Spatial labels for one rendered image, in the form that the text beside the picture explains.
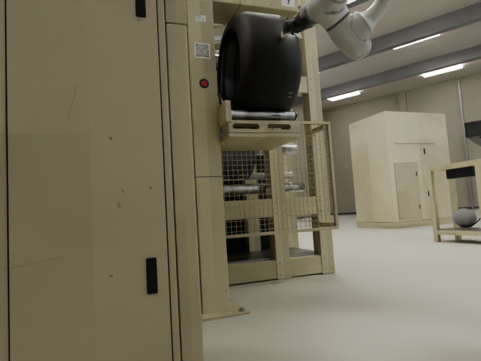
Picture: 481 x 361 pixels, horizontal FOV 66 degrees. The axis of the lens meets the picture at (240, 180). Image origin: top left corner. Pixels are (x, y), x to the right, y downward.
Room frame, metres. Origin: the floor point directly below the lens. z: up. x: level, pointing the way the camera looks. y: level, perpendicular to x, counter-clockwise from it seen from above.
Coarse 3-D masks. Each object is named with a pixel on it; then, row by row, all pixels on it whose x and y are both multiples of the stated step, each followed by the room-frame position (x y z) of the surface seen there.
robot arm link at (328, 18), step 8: (312, 0) 1.28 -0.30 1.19; (320, 0) 1.24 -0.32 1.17; (328, 0) 1.22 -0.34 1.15; (336, 0) 1.21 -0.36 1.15; (344, 0) 1.22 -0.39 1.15; (312, 8) 1.29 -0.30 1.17; (320, 8) 1.26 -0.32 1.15; (328, 8) 1.24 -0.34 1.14; (336, 8) 1.23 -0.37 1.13; (344, 8) 1.27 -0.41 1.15; (312, 16) 1.32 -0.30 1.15; (320, 16) 1.29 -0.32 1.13; (328, 16) 1.27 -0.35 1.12; (336, 16) 1.27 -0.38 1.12; (344, 16) 1.27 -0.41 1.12; (320, 24) 1.34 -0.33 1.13; (328, 24) 1.30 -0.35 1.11
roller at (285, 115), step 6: (234, 114) 1.67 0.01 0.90; (240, 114) 1.68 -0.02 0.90; (246, 114) 1.69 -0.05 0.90; (252, 114) 1.70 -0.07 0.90; (258, 114) 1.71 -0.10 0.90; (264, 114) 1.72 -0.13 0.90; (270, 114) 1.73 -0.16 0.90; (276, 114) 1.74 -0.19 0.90; (282, 114) 1.75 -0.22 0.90; (288, 114) 1.76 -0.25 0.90; (294, 114) 1.77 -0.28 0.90
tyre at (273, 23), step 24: (240, 24) 1.65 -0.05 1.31; (264, 24) 1.63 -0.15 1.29; (240, 48) 1.64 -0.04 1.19; (264, 48) 1.60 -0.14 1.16; (288, 48) 1.64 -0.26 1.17; (240, 72) 1.66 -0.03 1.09; (264, 72) 1.62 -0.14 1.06; (288, 72) 1.65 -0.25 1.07; (240, 96) 1.70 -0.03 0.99; (264, 96) 1.68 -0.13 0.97
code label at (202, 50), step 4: (196, 44) 1.69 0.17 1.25; (200, 44) 1.70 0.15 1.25; (204, 44) 1.71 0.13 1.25; (208, 44) 1.71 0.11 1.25; (196, 48) 1.69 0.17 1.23; (200, 48) 1.70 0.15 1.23; (204, 48) 1.71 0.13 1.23; (208, 48) 1.71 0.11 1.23; (196, 52) 1.69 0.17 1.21; (200, 52) 1.70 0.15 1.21; (204, 52) 1.71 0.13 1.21; (208, 52) 1.71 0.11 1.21; (196, 56) 1.69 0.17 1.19; (200, 56) 1.70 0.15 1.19; (204, 56) 1.71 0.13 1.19; (208, 56) 1.71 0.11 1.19
